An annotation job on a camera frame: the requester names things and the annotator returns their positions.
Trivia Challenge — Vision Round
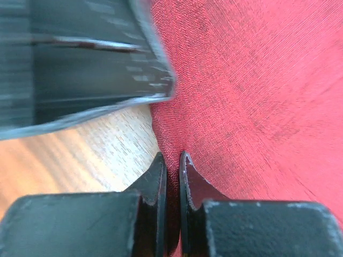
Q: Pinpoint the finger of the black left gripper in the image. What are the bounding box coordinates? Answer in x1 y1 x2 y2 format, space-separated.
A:
1 1 176 140

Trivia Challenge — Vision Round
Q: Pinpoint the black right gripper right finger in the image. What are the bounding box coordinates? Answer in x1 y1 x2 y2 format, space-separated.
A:
179 152 342 256

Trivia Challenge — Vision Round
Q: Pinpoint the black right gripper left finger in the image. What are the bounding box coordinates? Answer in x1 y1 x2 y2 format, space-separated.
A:
1 153 167 256

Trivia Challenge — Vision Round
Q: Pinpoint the dark red cloth napkin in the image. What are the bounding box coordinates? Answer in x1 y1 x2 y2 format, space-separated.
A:
151 1 342 256

